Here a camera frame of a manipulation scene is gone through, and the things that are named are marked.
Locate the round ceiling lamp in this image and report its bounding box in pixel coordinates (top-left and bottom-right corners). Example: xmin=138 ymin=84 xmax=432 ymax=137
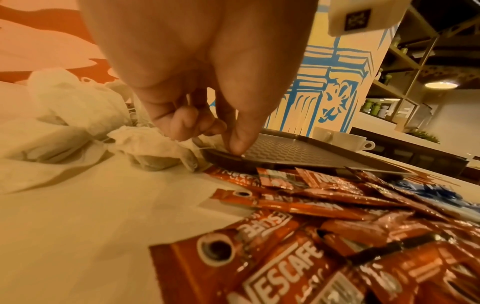
xmin=423 ymin=80 xmax=461 ymax=91

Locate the person's left hand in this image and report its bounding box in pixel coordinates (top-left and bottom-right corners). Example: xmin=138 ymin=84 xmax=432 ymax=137
xmin=76 ymin=0 xmax=321 ymax=157

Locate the pile of red Nescafe sachets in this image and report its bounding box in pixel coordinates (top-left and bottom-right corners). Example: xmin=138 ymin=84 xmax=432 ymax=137
xmin=148 ymin=165 xmax=480 ymax=304

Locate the wooden shelving unit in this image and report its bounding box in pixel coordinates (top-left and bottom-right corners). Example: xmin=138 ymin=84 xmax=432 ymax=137
xmin=359 ymin=6 xmax=480 ymax=128

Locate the pile of white tea bags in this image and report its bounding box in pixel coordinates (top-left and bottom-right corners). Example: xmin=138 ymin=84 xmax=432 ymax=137
xmin=0 ymin=66 xmax=226 ymax=197

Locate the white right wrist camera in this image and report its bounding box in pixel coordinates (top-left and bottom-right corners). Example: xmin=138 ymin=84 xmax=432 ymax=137
xmin=327 ymin=0 xmax=414 ymax=38

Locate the dark brown tray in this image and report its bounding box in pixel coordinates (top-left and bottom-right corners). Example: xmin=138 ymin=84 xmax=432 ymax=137
xmin=199 ymin=128 xmax=412 ymax=177

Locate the small white cup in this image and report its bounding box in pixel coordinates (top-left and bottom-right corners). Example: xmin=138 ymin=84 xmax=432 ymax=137
xmin=327 ymin=130 xmax=377 ymax=154
xmin=309 ymin=125 xmax=336 ymax=145

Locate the pile of blue sugar sachets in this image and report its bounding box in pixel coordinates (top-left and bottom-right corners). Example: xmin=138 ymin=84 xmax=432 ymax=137
xmin=389 ymin=176 xmax=480 ymax=225

